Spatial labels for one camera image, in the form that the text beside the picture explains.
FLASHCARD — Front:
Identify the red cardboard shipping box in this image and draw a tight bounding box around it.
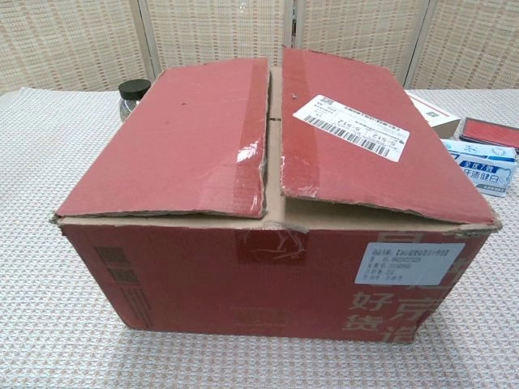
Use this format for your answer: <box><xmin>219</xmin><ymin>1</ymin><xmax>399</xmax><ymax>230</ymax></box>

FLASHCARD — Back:
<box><xmin>49</xmin><ymin>45</ymin><xmax>504</xmax><ymax>340</ymax></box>

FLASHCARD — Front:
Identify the white orange product box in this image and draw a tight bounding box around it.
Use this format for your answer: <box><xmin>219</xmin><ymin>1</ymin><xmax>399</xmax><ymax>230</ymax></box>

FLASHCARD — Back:
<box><xmin>405</xmin><ymin>89</ymin><xmax>462</xmax><ymax>137</ymax></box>

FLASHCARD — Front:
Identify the blue white toothpaste box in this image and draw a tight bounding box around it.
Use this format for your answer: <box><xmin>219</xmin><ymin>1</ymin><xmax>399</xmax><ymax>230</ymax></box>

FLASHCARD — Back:
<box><xmin>440</xmin><ymin>137</ymin><xmax>519</xmax><ymax>199</ymax></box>

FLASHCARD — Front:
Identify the glass jar with black lid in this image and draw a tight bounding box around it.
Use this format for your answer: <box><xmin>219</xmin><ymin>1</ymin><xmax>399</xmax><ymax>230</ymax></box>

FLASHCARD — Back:
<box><xmin>118</xmin><ymin>79</ymin><xmax>152</xmax><ymax>122</ymax></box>

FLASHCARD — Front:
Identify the beige woven tablecloth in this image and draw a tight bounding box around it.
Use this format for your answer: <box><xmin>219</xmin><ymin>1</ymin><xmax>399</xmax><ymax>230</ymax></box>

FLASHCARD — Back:
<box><xmin>0</xmin><ymin>87</ymin><xmax>519</xmax><ymax>389</ymax></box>

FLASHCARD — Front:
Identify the red stamp ink pad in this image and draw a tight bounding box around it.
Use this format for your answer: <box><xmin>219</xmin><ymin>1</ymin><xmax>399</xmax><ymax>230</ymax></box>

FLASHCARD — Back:
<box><xmin>461</xmin><ymin>116</ymin><xmax>519</xmax><ymax>143</ymax></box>

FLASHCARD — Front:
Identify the woven folding screen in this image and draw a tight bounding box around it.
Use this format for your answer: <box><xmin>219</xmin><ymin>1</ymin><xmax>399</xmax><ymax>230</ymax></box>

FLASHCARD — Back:
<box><xmin>0</xmin><ymin>0</ymin><xmax>519</xmax><ymax>93</ymax></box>

